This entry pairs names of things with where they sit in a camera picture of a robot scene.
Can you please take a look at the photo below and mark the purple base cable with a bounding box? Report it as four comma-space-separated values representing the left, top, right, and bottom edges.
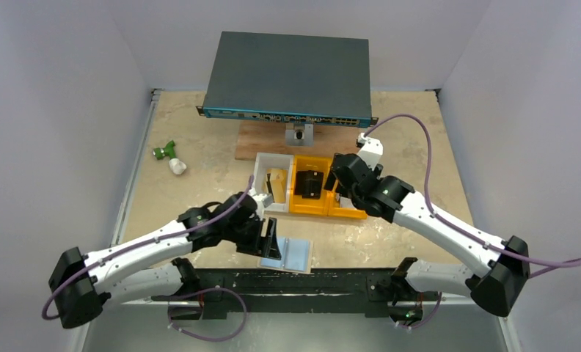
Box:
167, 285, 249, 342

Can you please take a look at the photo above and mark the gold cards stack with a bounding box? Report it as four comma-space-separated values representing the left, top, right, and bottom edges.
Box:
264, 168, 288, 203

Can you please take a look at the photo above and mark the black VIP cards stack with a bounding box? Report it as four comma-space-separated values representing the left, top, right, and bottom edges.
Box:
293, 170, 324, 199

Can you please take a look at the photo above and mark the white plastic bin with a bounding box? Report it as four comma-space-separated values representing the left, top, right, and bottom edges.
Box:
253, 153, 294, 213

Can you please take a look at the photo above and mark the wooden board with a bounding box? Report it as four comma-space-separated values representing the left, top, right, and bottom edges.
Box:
235, 121, 362, 161

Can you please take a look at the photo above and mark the yellow right plastic bin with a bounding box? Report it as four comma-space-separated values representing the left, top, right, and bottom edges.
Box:
324, 161, 368, 220

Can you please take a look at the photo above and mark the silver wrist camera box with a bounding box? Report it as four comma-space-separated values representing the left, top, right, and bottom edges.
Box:
252, 194, 274, 209

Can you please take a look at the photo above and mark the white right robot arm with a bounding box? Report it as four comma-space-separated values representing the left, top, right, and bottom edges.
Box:
325, 154, 530, 317

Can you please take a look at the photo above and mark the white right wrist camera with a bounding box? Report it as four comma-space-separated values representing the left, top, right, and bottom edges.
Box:
357, 133, 384, 170

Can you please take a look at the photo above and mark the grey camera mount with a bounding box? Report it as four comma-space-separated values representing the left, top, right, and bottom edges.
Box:
285, 123, 314, 147

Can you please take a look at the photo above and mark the grey network switch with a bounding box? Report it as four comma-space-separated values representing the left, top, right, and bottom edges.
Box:
197, 31, 377, 128

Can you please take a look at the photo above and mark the black front rail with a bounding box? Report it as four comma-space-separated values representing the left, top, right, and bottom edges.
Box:
152, 259, 438, 323

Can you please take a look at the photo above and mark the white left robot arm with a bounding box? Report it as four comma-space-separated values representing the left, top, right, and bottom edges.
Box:
42, 191, 281, 329

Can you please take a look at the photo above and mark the green white pipe fitting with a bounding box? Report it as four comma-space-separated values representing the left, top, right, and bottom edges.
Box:
152, 140, 186, 175

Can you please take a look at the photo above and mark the yellow plastic bin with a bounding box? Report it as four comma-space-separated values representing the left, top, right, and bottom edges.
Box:
289, 155, 332, 216
324, 161, 368, 220

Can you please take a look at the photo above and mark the yellow middle plastic bin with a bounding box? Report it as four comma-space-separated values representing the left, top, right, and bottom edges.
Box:
289, 155, 332, 216

